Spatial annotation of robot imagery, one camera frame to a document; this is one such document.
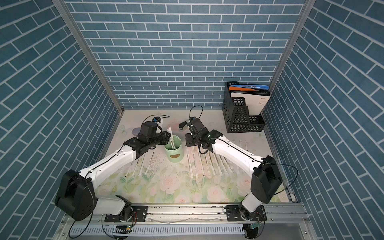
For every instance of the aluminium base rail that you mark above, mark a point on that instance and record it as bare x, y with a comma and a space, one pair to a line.
286, 213

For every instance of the black mesh file holder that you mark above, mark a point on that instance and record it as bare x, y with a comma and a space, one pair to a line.
236, 114

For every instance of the eleventh straw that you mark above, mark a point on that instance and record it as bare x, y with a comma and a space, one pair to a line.
149, 164

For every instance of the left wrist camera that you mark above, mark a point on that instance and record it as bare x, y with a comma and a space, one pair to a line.
158, 121

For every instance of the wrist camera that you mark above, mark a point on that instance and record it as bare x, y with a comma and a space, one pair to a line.
184, 125
158, 121

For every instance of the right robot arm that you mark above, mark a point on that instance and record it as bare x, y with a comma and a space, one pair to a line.
264, 172

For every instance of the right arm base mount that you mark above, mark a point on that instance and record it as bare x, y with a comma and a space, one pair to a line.
236, 213

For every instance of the blue folder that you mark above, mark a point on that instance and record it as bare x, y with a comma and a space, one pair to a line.
263, 87

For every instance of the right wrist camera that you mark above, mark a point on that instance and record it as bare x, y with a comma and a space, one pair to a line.
184, 125

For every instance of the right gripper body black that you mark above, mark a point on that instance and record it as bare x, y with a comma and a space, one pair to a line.
192, 141

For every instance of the white vented cable duct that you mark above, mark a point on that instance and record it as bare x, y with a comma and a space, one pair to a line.
158, 230

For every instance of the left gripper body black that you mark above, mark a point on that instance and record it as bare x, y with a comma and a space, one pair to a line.
162, 139

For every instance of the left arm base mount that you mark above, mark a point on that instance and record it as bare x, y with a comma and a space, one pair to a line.
136, 214

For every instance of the wrapped straws in cup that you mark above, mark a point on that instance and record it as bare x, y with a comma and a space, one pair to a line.
172, 142

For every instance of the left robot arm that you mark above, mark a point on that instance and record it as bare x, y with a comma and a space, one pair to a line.
76, 194

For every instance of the purple fabric glasses case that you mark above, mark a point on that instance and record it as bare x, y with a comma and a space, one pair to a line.
136, 131

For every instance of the thirteenth straw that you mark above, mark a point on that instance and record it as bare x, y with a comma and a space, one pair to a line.
142, 165

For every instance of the green cylindrical cup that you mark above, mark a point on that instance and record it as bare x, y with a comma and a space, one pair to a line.
177, 154

